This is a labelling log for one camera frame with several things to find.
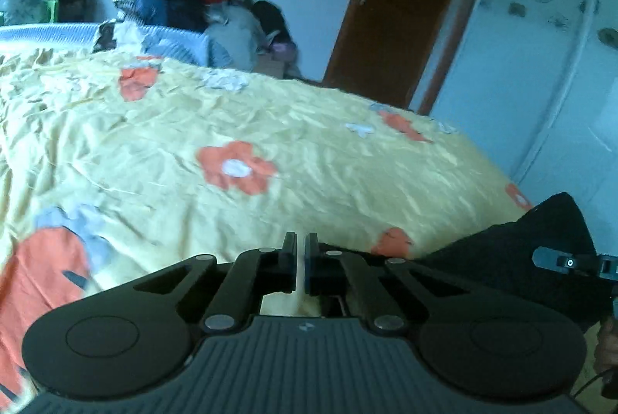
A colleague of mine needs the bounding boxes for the flower wall stickers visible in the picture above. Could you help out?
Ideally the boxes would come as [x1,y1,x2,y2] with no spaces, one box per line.
[492,0,618,46]

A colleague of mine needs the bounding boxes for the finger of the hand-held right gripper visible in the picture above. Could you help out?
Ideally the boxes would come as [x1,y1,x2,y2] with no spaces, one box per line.
[532,245,600,276]

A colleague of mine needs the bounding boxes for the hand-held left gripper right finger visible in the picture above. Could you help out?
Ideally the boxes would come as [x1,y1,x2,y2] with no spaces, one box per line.
[304,232,489,338]

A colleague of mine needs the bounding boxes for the black pants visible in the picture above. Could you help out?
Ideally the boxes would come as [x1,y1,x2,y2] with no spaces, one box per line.
[367,192,602,338]

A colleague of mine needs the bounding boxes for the yellow floral bed sheet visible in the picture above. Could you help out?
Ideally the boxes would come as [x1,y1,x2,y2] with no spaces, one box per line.
[0,48,534,402]

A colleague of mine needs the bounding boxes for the dark bundle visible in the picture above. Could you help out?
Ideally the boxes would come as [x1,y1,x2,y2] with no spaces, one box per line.
[52,0,98,25]

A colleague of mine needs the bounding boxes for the cardboard box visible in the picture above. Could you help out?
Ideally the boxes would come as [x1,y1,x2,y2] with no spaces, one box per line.
[253,54,287,78]

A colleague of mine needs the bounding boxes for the person's right hand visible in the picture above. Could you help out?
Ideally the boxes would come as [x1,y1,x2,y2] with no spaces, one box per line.
[594,316,618,373]

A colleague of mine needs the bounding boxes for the brown wooden door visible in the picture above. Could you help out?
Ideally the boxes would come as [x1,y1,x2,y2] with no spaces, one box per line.
[322,0,501,114]

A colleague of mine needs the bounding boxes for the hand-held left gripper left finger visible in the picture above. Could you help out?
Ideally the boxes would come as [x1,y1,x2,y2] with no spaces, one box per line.
[104,231,298,337]

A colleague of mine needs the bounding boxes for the green plastic stool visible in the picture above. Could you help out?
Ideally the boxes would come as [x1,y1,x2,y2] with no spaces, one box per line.
[42,0,61,27]

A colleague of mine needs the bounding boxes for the black bag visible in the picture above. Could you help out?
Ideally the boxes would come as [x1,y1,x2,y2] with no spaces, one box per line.
[251,0,296,53]

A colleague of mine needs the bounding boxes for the black cable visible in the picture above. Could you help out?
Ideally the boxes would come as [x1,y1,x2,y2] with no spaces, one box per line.
[570,368,618,398]

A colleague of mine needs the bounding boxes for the blue striped blanket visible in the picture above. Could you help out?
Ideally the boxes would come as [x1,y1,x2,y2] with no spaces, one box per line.
[0,22,229,68]

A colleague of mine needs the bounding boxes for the purple cloth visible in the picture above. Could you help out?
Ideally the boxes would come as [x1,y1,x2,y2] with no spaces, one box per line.
[269,41,297,64]

